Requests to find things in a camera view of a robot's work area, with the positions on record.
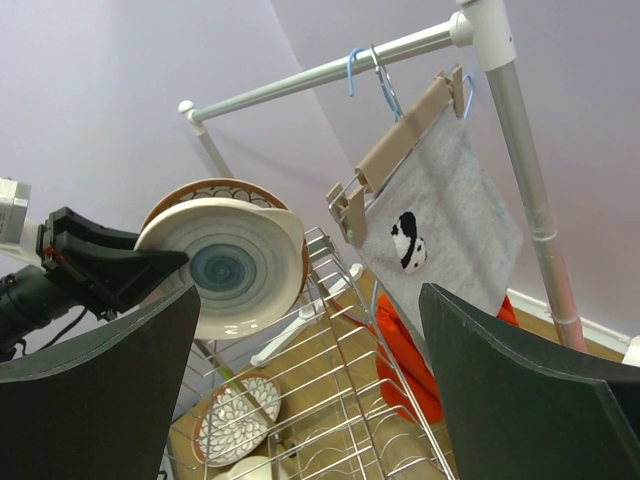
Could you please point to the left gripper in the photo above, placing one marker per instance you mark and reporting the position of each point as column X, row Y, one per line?
column 99, row 267

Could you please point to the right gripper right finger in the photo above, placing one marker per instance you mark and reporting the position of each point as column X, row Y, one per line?
column 518, row 406

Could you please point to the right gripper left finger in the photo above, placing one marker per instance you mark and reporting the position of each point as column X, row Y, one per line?
column 99, row 406

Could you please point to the grey swirl ceramic plate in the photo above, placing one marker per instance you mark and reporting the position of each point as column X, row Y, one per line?
column 245, row 261

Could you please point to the floral brown rim plate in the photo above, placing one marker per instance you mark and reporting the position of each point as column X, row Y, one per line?
column 219, row 188
column 229, row 427

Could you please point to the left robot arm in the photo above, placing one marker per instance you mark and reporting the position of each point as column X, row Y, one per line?
column 29, row 302

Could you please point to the steel two-tier dish rack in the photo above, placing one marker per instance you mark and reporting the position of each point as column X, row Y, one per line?
column 333, row 422

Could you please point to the orange garment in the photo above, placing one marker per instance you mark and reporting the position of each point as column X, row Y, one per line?
column 420, row 380

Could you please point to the white divided plate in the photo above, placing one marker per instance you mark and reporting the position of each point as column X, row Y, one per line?
column 254, row 468

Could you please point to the grey towel with panda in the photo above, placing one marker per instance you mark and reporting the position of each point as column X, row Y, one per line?
column 440, row 219

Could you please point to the beige clip hanger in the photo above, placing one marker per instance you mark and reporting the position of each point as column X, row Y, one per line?
column 346, row 203

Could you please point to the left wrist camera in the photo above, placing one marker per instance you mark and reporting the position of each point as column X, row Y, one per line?
column 10, row 215

